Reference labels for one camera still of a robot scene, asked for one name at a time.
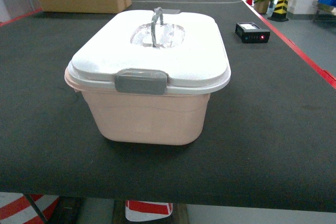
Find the red metal frame table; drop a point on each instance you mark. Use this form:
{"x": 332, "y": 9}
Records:
{"x": 36, "y": 47}

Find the white box lid grey handle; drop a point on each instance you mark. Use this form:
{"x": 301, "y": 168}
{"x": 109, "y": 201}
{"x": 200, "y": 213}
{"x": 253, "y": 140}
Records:
{"x": 141, "y": 52}

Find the pink plastic storage box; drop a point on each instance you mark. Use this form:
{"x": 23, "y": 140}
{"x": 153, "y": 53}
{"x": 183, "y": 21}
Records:
{"x": 171, "y": 119}

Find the black battery pack device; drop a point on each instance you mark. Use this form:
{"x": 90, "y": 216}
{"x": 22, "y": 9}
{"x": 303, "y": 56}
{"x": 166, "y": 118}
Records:
{"x": 250, "y": 33}

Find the yellow black traffic cone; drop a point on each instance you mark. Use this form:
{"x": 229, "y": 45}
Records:
{"x": 280, "y": 12}

